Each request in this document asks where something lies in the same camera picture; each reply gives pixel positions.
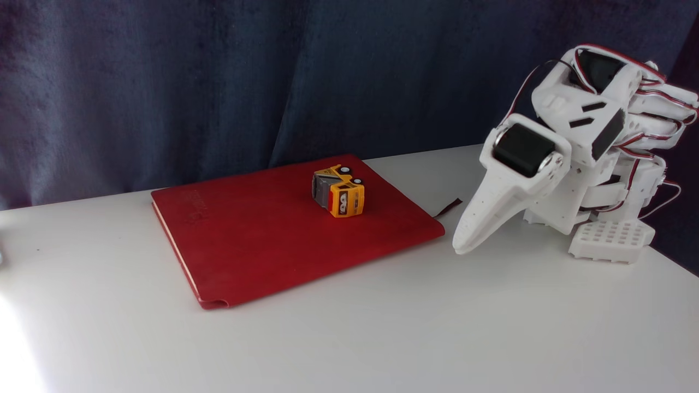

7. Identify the yellow grey toy truck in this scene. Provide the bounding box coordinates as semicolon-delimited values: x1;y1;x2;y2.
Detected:
311;164;366;219

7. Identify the red notebook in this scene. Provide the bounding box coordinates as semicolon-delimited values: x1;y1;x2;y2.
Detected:
150;153;464;310

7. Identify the dark blue curtain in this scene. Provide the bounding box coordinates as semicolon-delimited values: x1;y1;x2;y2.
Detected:
0;0;699;276

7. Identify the red white black servo cable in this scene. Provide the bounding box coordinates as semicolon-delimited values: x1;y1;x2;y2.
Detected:
505;58;564;122

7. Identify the thin white cable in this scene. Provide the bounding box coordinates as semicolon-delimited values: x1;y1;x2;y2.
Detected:
639;179;684;220

